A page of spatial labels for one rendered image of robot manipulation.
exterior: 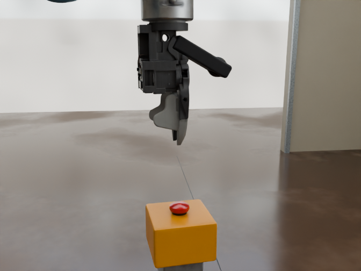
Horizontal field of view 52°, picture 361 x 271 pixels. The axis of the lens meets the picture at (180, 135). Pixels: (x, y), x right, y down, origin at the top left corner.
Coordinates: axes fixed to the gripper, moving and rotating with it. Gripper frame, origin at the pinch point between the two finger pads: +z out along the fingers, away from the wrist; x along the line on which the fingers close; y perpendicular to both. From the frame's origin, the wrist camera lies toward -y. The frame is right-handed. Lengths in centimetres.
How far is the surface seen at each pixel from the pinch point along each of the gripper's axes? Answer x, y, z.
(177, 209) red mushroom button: 1.5, 1.2, 14.1
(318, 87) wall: -369, -269, 40
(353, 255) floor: -131, -150, 125
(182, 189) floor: -273, -64, 124
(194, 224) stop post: 5.3, -1.3, 15.6
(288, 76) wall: -375, -228, 24
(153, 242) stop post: 5.3, 6.3, 18.3
